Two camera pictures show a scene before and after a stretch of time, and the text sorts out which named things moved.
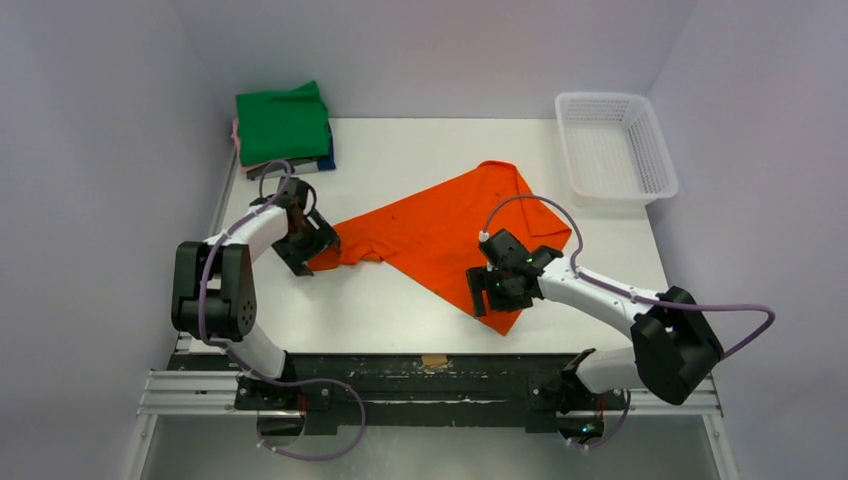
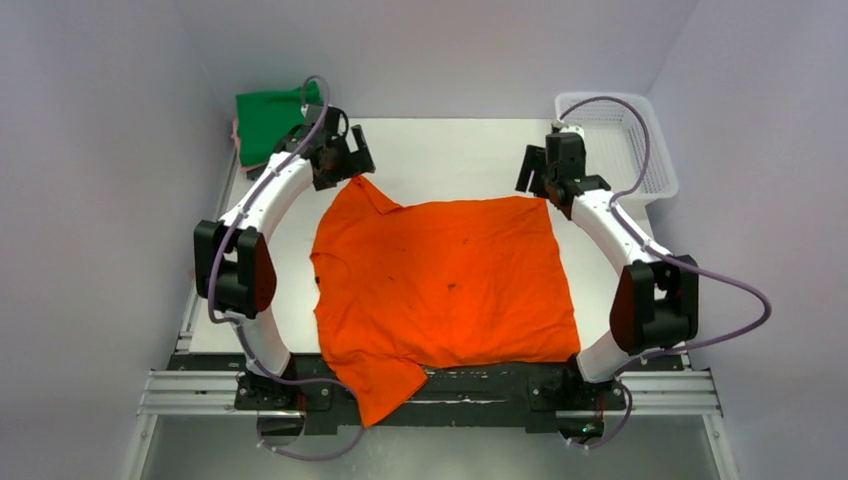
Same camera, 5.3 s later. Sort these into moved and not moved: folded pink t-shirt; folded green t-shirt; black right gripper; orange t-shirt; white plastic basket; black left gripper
Moved: black left gripper; orange t-shirt; black right gripper
Not moved: folded green t-shirt; folded pink t-shirt; white plastic basket
